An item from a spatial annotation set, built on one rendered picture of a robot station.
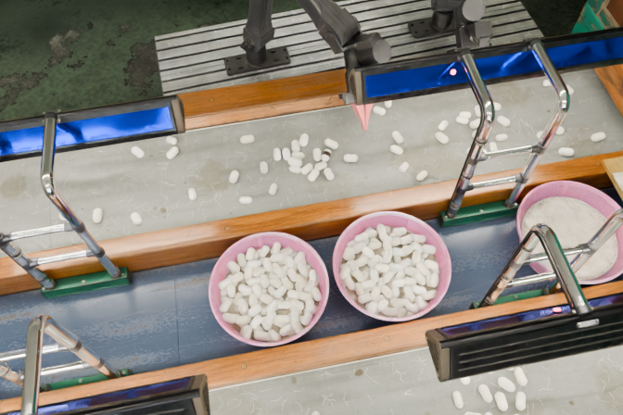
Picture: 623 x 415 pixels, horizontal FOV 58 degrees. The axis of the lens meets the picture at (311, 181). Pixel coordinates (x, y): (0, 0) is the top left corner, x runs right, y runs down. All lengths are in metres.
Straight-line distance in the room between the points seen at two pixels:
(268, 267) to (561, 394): 0.67
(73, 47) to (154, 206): 1.69
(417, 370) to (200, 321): 0.50
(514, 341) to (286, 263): 0.60
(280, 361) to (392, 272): 0.32
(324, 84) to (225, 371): 0.80
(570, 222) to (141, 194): 1.06
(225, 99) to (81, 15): 1.72
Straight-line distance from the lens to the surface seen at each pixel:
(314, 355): 1.22
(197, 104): 1.58
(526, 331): 0.92
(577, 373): 1.34
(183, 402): 0.87
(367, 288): 1.30
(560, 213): 1.50
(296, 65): 1.77
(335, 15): 1.39
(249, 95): 1.57
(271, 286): 1.31
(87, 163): 1.57
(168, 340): 1.37
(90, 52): 2.98
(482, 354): 0.92
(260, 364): 1.22
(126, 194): 1.49
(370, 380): 1.24
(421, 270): 1.33
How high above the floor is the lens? 1.94
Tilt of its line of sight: 58 degrees down
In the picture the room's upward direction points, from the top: 2 degrees counter-clockwise
